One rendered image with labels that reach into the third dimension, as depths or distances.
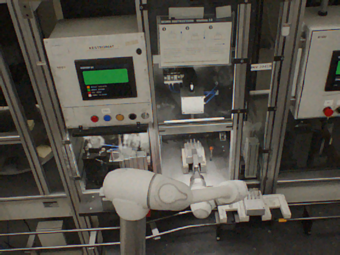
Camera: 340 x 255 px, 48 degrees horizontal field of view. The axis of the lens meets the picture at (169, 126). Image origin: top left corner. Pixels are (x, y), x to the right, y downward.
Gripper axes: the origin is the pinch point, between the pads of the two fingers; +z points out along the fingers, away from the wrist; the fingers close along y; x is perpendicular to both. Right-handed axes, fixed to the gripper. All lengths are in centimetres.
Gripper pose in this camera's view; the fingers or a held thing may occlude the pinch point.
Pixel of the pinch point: (194, 158)
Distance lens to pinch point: 218.3
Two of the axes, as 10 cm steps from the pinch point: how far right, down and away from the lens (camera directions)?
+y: -0.6, -8.0, -6.0
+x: -10.0, 0.6, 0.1
